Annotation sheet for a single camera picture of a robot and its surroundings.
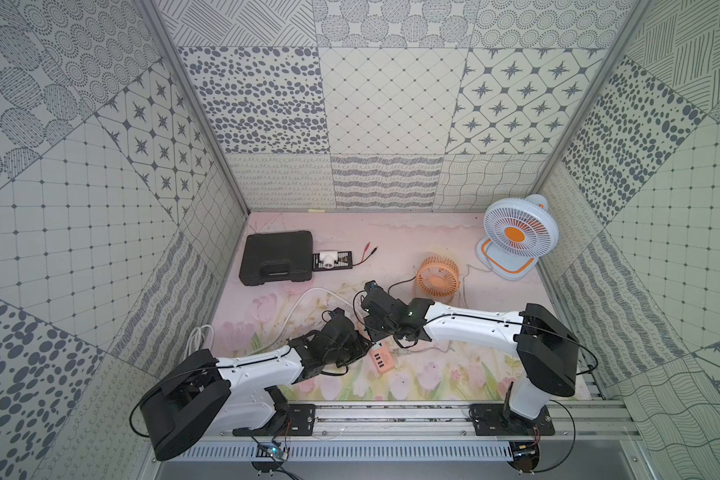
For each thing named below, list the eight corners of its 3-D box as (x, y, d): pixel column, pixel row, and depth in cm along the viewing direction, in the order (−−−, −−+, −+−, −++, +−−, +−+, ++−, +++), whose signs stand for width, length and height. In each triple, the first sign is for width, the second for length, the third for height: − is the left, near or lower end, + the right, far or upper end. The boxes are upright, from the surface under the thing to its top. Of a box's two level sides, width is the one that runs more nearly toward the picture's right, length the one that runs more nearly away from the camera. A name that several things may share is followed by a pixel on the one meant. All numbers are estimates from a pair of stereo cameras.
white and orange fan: (480, 283, 102) (510, 228, 80) (469, 243, 113) (493, 185, 91) (528, 283, 102) (572, 228, 80) (512, 243, 113) (547, 185, 91)
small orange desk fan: (418, 302, 98) (424, 281, 88) (415, 271, 106) (420, 249, 95) (452, 302, 98) (462, 281, 88) (446, 272, 106) (454, 249, 95)
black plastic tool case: (244, 288, 100) (237, 277, 95) (251, 244, 112) (246, 233, 107) (312, 281, 102) (309, 270, 97) (312, 239, 114) (310, 228, 109)
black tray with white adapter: (312, 271, 105) (310, 263, 101) (314, 258, 108) (312, 250, 105) (352, 271, 105) (351, 263, 101) (352, 258, 108) (352, 250, 105)
